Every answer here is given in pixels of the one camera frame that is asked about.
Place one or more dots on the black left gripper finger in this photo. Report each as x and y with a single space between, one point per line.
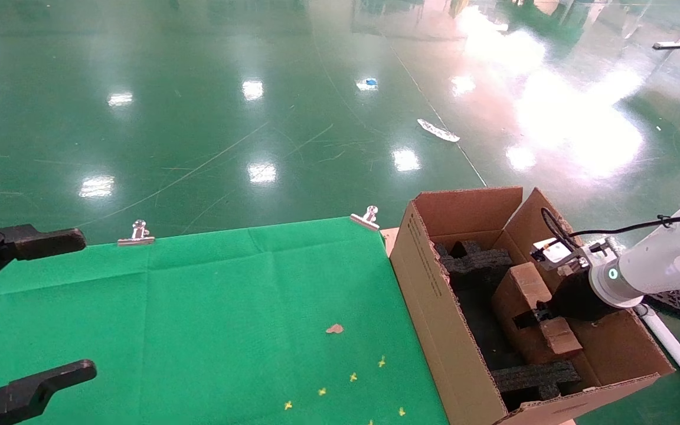
39 242
27 392

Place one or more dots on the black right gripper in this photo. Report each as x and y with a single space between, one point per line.
576 298

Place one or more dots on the small brown cardboard box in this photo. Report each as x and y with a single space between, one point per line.
523 283

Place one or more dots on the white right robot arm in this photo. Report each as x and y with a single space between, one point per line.
670 260

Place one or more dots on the large open cardboard carton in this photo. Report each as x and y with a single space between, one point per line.
452 342

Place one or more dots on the small brown cardboard scrap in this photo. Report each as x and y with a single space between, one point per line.
334 329

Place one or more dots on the black foam floor pad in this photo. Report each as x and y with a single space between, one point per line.
481 330

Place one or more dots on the silver binder clip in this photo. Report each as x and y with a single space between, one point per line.
366 219
137 237

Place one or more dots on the green table cloth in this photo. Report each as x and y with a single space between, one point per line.
169 319

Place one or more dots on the white plastic litter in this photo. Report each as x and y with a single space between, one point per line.
438 131

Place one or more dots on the blue white litter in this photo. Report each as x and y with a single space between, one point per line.
368 84

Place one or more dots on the white flat bar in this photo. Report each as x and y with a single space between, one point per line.
675 45

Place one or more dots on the gray wrist camera with bracket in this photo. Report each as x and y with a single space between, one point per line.
555 252

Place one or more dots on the white pipe frame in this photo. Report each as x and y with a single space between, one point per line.
670 345

